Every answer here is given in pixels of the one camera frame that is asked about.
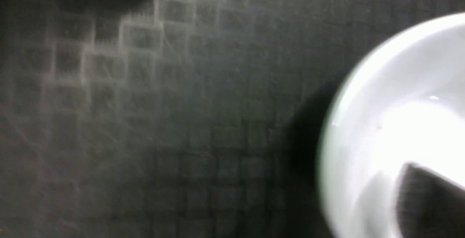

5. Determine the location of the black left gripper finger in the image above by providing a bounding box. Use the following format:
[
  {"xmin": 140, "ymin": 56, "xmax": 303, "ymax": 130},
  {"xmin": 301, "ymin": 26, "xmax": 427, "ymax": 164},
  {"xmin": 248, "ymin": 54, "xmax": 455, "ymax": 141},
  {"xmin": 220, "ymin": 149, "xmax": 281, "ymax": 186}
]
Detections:
[{"xmin": 396, "ymin": 164, "xmax": 465, "ymax": 238}]

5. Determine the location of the small white sauce dish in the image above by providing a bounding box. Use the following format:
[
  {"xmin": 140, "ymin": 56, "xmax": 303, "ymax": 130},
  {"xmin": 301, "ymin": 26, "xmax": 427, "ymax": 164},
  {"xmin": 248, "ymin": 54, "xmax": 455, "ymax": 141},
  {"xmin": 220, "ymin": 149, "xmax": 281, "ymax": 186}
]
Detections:
[{"xmin": 317, "ymin": 13, "xmax": 465, "ymax": 238}]

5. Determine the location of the black plastic serving tray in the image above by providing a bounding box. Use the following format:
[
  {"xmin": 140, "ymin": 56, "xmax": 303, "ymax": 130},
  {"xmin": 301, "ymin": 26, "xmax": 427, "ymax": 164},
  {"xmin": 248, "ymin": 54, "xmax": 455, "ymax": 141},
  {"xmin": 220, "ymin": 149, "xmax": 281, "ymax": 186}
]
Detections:
[{"xmin": 1, "ymin": 0, "xmax": 464, "ymax": 238}]

